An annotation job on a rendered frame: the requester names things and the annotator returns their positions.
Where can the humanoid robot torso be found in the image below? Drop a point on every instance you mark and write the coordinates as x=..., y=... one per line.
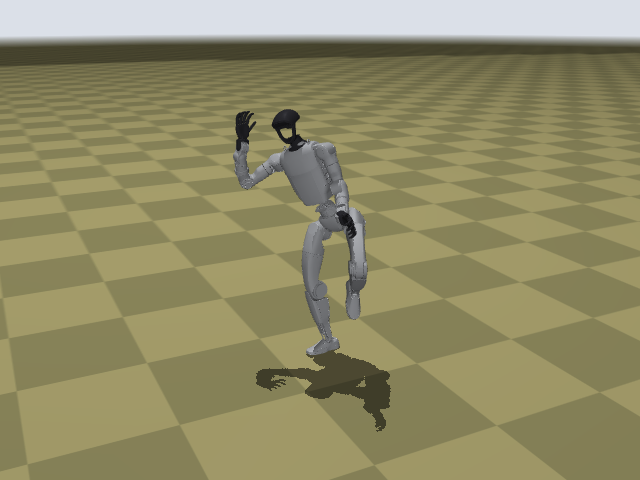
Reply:
x=311, y=182

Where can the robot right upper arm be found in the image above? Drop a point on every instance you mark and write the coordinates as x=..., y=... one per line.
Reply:
x=263, y=171

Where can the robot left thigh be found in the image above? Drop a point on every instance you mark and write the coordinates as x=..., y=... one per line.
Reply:
x=356, y=244

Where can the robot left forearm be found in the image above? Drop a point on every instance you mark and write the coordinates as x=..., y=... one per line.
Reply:
x=342, y=199

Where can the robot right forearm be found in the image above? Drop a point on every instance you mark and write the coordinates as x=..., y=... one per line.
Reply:
x=241, y=168

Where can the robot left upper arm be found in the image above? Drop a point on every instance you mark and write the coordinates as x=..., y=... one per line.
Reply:
x=327, y=152

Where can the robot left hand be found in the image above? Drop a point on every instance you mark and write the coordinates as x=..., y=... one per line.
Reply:
x=346, y=220

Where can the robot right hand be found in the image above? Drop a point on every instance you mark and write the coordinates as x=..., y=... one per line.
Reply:
x=242, y=128

